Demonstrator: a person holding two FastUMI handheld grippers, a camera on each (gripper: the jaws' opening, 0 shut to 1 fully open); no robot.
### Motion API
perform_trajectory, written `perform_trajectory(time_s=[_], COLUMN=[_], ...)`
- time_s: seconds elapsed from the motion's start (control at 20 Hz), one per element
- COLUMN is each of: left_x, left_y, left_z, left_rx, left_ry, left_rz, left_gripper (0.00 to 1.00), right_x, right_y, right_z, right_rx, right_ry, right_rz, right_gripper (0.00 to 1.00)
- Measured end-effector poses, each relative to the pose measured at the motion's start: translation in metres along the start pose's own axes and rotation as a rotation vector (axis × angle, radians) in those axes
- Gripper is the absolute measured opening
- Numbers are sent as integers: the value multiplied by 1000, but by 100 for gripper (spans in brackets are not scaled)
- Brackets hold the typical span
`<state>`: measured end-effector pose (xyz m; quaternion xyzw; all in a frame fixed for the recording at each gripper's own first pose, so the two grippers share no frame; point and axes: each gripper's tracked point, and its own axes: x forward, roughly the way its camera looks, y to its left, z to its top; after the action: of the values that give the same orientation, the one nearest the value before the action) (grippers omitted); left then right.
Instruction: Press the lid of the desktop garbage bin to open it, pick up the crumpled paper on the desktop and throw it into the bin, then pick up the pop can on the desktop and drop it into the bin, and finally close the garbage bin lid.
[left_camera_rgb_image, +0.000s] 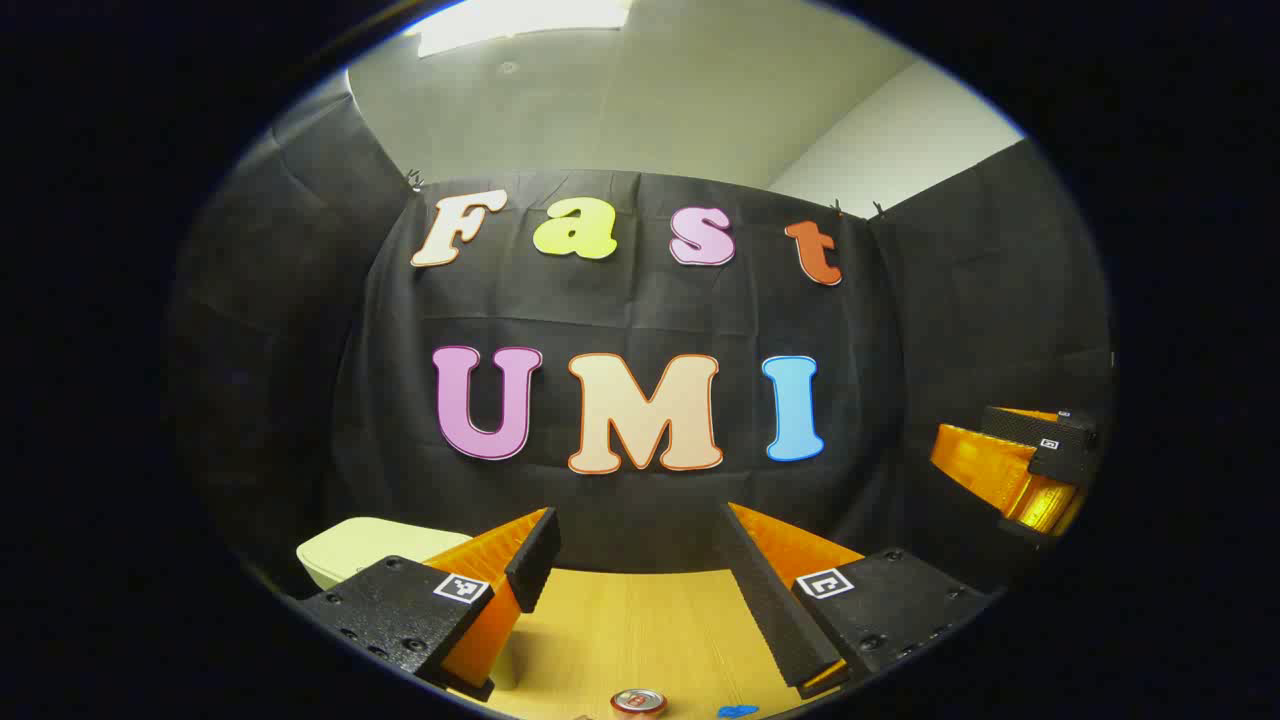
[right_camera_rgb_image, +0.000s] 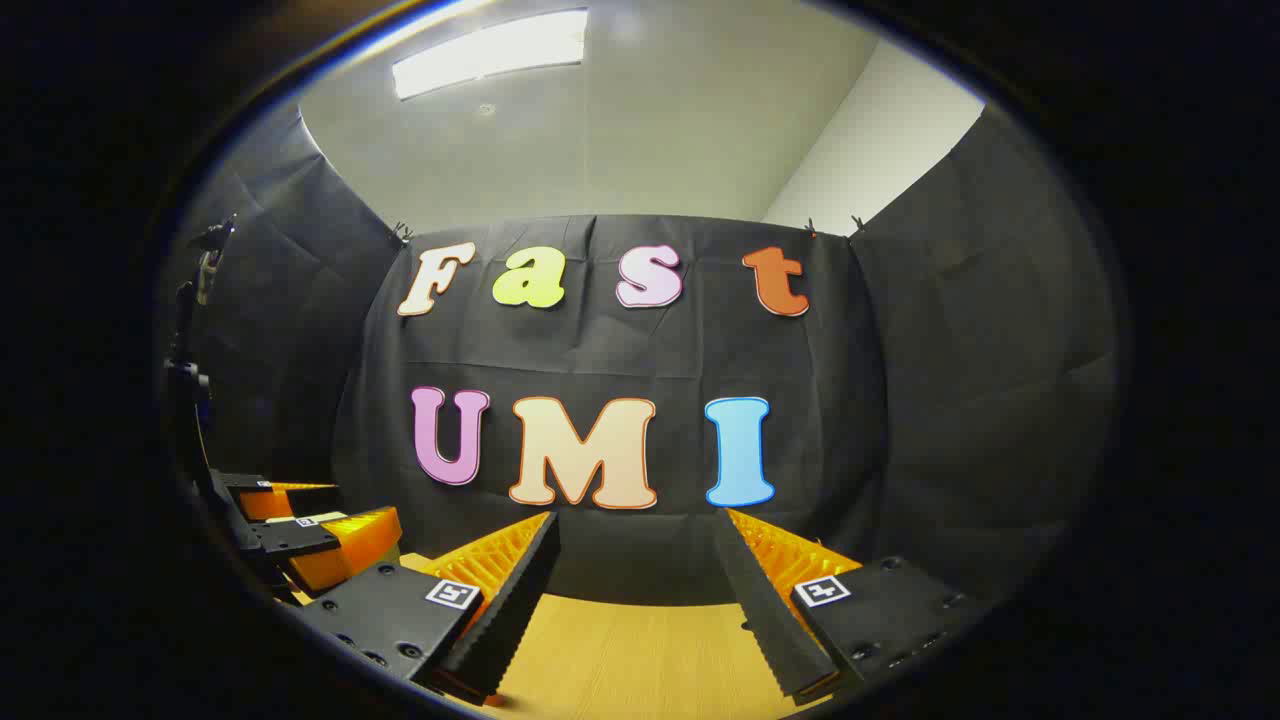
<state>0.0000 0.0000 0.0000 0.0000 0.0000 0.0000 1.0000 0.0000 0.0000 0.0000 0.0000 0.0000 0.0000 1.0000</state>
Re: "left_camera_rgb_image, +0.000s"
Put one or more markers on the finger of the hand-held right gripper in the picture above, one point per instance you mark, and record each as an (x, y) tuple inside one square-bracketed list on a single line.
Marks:
[(1030, 425), (1060, 462)]

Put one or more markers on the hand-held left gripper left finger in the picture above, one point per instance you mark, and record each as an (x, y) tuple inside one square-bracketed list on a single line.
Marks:
[(535, 560)]

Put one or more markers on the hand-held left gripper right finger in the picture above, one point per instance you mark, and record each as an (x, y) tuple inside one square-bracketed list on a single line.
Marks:
[(770, 610)]

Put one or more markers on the blue paper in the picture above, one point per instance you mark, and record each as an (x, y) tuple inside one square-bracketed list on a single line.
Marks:
[(737, 711)]

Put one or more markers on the red pop can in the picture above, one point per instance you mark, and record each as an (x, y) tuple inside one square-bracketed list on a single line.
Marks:
[(638, 702)]

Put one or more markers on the pale green desktop garbage bin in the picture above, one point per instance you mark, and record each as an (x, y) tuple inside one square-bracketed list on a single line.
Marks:
[(370, 540)]

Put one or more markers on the black backdrop cloth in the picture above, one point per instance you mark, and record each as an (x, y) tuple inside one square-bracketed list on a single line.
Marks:
[(640, 310)]

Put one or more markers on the ceiling light panel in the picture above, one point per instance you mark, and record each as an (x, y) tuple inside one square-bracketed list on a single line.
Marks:
[(520, 20)]

